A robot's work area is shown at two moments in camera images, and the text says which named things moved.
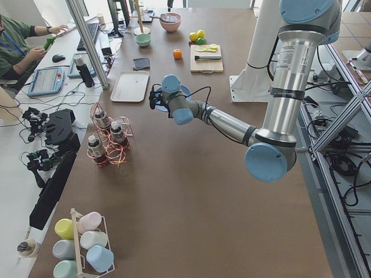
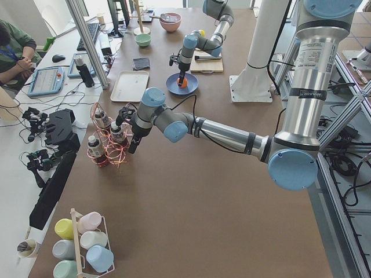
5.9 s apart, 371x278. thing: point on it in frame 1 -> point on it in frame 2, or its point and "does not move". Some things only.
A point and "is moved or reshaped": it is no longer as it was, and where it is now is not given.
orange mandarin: x=177 y=54 -> x=184 y=83
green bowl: x=143 y=39 does not move
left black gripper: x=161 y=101 -> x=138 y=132
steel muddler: x=207 y=57 does not move
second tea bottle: x=117 y=134 does not move
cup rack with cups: x=82 y=247 does not move
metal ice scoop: x=168 y=17 does not move
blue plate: x=163 y=107 is moved or reshaped
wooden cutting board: x=205 y=66 does not move
